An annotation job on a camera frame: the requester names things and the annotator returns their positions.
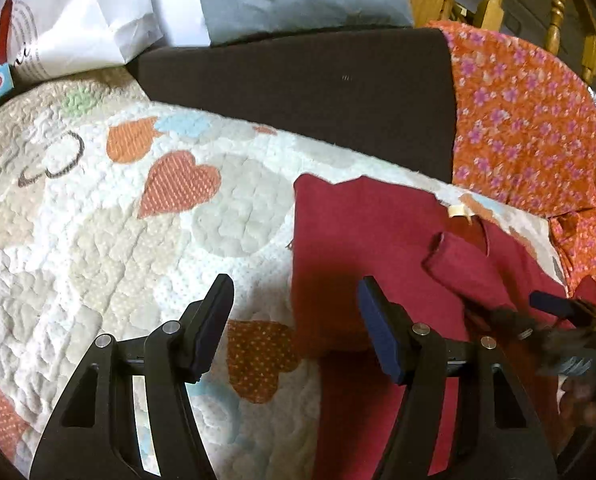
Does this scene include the maroon red sweater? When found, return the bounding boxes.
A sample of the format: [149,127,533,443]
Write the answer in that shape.
[291,174,596,479]

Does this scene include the person's right hand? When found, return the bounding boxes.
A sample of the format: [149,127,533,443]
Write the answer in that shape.
[558,377,596,429]

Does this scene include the orange floral bed sheet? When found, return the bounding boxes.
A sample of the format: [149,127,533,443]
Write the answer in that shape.
[429,21,596,289]

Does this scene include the white heart patterned quilt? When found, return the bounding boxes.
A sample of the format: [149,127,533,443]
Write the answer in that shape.
[0,68,563,479]

